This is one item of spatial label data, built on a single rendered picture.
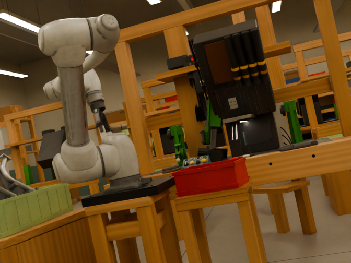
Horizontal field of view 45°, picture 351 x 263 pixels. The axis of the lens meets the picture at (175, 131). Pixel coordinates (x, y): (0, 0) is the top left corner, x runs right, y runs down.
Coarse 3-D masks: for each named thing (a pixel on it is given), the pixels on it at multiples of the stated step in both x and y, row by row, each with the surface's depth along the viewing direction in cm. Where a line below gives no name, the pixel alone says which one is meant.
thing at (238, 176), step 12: (192, 168) 220; (204, 168) 196; (216, 168) 194; (228, 168) 192; (240, 168) 200; (180, 180) 202; (192, 180) 199; (204, 180) 197; (216, 180) 194; (228, 180) 192; (240, 180) 196; (180, 192) 201; (192, 192) 199; (204, 192) 197
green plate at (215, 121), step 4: (208, 100) 252; (208, 104) 252; (208, 108) 252; (212, 108) 253; (208, 112) 252; (212, 112) 253; (208, 116) 252; (212, 116) 253; (216, 116) 252; (208, 120) 252; (212, 120) 253; (216, 120) 252; (220, 120) 252; (208, 124) 253; (212, 124) 253; (216, 124) 252; (220, 124) 252
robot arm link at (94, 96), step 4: (92, 92) 220; (96, 92) 220; (100, 92) 222; (88, 96) 220; (92, 96) 219; (96, 96) 220; (100, 96) 221; (88, 100) 220; (92, 100) 219; (96, 100) 219; (100, 100) 221; (88, 104) 221
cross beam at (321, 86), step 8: (320, 80) 279; (328, 80) 278; (288, 88) 284; (296, 88) 283; (304, 88) 282; (312, 88) 280; (320, 88) 279; (328, 88) 278; (280, 96) 286; (288, 96) 285; (296, 96) 283; (304, 96) 282; (176, 112) 305; (152, 120) 310; (160, 120) 308; (168, 120) 307; (176, 120) 305; (152, 128) 310
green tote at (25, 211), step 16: (32, 192) 218; (48, 192) 231; (64, 192) 245; (0, 208) 195; (16, 208) 205; (32, 208) 216; (48, 208) 228; (64, 208) 241; (0, 224) 193; (16, 224) 203; (32, 224) 213
